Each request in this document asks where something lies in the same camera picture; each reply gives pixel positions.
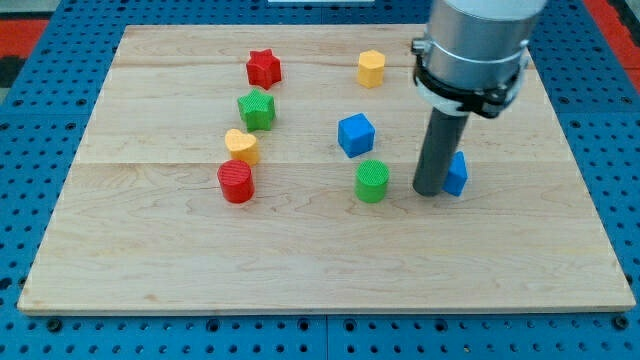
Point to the blue triangle block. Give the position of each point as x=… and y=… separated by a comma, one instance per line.
x=457, y=175

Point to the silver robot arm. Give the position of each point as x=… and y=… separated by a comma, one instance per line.
x=478, y=44

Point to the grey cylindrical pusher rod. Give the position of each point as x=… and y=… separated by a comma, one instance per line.
x=440, y=143

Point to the yellow hexagon block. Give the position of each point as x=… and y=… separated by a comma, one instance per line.
x=371, y=65

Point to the yellow heart block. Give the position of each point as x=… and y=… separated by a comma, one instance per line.
x=242, y=146

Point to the red cylinder block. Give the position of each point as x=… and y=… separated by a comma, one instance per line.
x=236, y=181

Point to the wooden board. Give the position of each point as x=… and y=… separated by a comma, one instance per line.
x=141, y=226

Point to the blue cube block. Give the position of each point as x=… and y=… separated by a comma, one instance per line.
x=356, y=135

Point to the green star block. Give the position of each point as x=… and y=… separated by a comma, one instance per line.
x=257, y=110

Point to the green cylinder block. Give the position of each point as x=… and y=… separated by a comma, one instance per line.
x=371, y=181

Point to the red star block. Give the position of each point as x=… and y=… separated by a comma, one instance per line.
x=263, y=68

